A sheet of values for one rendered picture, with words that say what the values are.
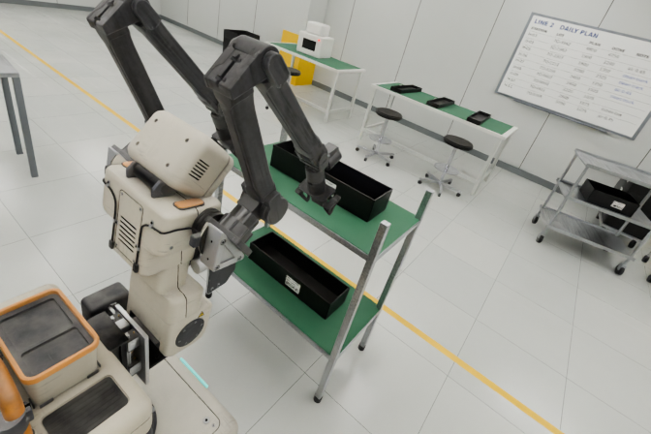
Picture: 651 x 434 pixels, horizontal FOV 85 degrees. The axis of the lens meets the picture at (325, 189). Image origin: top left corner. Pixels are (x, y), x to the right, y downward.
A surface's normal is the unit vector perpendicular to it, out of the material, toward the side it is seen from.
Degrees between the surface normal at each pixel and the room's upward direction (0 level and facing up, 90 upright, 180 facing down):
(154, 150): 47
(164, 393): 0
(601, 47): 90
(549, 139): 90
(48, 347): 0
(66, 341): 0
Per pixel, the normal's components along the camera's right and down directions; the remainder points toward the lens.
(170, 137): -0.27, -0.36
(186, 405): 0.23, -0.84
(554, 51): -0.59, 0.27
